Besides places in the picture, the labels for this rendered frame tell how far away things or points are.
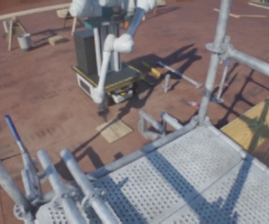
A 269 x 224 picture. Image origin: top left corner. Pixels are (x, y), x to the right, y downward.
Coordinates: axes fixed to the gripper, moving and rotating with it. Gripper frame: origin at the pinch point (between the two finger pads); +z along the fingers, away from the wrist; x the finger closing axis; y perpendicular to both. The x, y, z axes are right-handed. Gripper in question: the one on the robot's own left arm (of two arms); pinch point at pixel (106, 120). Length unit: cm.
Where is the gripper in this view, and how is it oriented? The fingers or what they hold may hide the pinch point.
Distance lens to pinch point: 222.9
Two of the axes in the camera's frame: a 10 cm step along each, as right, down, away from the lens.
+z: 2.3, 9.3, 2.8
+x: 8.4, -3.4, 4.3
